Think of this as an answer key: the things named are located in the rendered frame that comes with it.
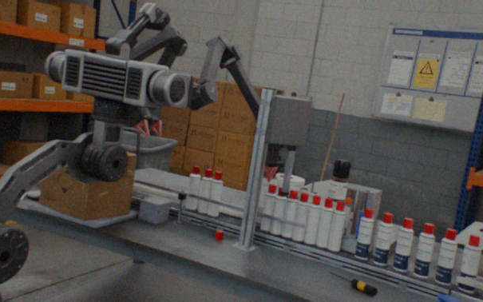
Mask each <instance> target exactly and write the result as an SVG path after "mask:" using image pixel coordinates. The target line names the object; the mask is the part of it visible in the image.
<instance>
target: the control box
mask: <svg viewBox="0 0 483 302"><path fill-rule="evenodd" d="M311 104H312V101H310V100H307V99H302V98H295V97H286V96H278V95H273V96H271V104H270V111H269V117H268V123H267V129H266V130H267V131H266V136H265V141H266V142H268V143H271V144H281V145H299V146H305V143H306V138H307V129H308V124H309V118H310V113H311Z"/></svg>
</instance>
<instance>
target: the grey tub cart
mask: <svg viewBox="0 0 483 302"><path fill-rule="evenodd" d="M94 123H95V121H91V122H90V123H89V125H87V131H88V132H89V131H91V126H92V125H94ZM124 129H126V130H130V132H134V133H130V132H126V131H124V132H123V139H122V146H121V147H123V148H124V149H125V150H126V152H128V153H133V154H136V155H137V166H136V169H146V168H153V169H159V170H163V171H166V172H168V171H169V167H170V163H171V160H172V152H173V148H174V147H175V146H178V141H175V140H172V139H167V138H163V137H153V136H149V137H146V136H145V135H144V134H140V132H139V131H138V130H137V129H135V128H131V127H126V126H124Z"/></svg>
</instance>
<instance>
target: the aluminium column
mask: <svg viewBox="0 0 483 302"><path fill-rule="evenodd" d="M276 93H277V89H270V88H262V93H261V98H262V99H266V100H271V96H273V95H276ZM269 111H270V106H265V105H259V113H258V120H257V125H256V128H257V129H264V130H266V129H267V123H268V117H269ZM267 144H268V142H266V141H265V136H261V135H257V134H256V135H255V140H254V145H253V151H252V156H251V166H250V172H249V177H248V183H247V193H246V198H245V204H244V209H243V219H242V225H241V230H240V240H239V246H240V247H243V248H250V247H252V242H253V237H254V231H255V222H256V216H257V211H258V206H259V196H260V191H261V185H262V179H263V170H264V165H265V159H266V154H267Z"/></svg>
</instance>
